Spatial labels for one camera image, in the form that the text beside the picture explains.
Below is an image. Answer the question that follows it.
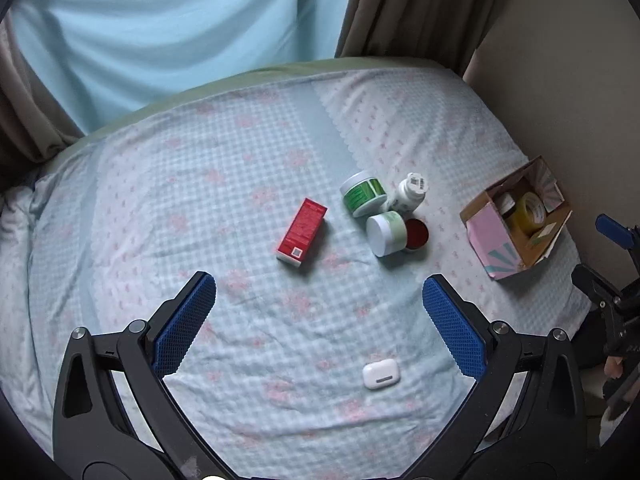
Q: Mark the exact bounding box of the brown curtain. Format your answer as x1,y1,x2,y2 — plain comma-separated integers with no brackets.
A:
334,0,507,82
0,14,87,165

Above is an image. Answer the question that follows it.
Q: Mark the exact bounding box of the white jar pale green label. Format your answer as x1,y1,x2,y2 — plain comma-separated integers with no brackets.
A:
365,210,407,258

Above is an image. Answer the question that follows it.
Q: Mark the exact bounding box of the white pill bottle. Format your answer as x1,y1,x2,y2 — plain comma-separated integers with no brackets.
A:
389,172,430,212

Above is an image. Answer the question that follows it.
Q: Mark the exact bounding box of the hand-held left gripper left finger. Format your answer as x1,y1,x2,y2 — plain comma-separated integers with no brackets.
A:
52,271,237,480

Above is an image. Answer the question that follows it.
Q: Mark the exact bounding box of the light blue curtain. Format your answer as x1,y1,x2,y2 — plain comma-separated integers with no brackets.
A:
9,0,357,134

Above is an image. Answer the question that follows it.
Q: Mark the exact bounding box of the pink cardboard box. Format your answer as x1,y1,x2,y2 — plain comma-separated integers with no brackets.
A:
459,155,574,281

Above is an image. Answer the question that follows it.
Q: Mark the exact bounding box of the yellow tape roll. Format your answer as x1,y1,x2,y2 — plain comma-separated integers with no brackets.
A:
504,192,549,234

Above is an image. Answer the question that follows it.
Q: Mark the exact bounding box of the red round tin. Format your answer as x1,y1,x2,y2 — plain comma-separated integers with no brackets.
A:
403,218,430,251

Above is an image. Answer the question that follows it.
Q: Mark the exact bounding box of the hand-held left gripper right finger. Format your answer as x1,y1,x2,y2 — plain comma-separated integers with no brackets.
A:
400,274,587,480

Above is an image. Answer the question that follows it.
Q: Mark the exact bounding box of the white earbuds case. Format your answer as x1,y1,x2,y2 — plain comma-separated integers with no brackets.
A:
362,358,395,390

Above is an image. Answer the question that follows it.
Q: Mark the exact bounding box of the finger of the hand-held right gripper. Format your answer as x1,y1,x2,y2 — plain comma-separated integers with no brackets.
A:
571,262,640,317
595,214,640,252

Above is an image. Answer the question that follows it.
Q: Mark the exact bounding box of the red carton box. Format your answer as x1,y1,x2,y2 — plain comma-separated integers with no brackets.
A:
276,198,328,267

